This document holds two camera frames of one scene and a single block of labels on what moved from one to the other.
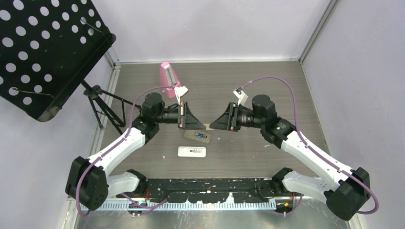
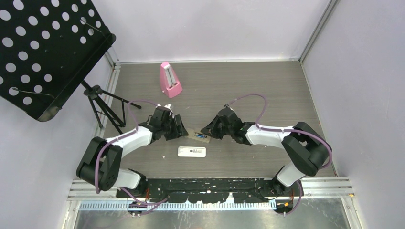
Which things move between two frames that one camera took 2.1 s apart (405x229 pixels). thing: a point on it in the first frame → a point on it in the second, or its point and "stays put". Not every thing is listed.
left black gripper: [188, 121] → [178, 130]
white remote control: [193, 151] stays put
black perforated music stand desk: [47, 47] stays put
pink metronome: [167, 78] stays put
